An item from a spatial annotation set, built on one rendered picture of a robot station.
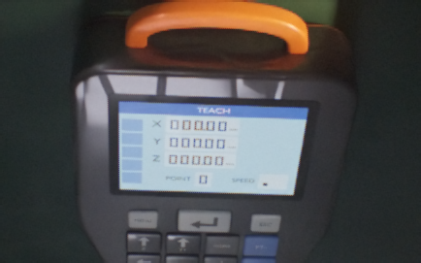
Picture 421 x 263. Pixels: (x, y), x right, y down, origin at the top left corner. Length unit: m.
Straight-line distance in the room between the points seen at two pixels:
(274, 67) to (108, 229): 0.09
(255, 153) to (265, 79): 0.03
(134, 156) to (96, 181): 0.02
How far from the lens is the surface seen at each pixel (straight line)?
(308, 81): 0.35
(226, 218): 0.40
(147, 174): 0.38
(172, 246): 0.41
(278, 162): 0.37
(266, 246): 0.41
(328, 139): 0.37
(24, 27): 0.37
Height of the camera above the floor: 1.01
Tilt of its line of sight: 41 degrees down
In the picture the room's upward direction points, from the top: 180 degrees clockwise
